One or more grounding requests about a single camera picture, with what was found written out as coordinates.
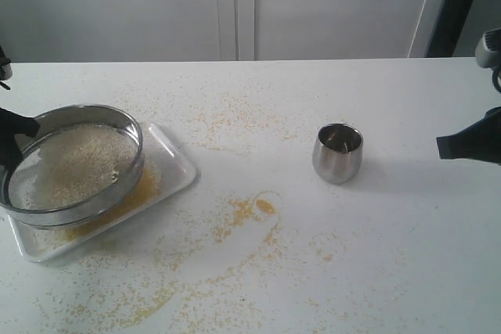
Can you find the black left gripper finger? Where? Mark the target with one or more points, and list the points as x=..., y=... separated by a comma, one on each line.
x=14, y=124

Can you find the stainless steel cup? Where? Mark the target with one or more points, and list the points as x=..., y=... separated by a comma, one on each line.
x=337, y=153

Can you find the black vertical post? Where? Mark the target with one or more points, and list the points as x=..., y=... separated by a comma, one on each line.
x=448, y=27

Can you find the pale yellow grain pile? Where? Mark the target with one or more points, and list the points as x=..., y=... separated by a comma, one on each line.
x=71, y=166

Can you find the round stainless steel sieve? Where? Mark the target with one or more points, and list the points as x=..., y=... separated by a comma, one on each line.
x=55, y=122

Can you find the white rectangular plastic tray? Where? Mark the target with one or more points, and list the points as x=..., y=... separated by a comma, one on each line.
x=167, y=171

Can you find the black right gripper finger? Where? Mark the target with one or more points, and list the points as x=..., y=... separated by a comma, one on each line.
x=11, y=156
x=480, y=141

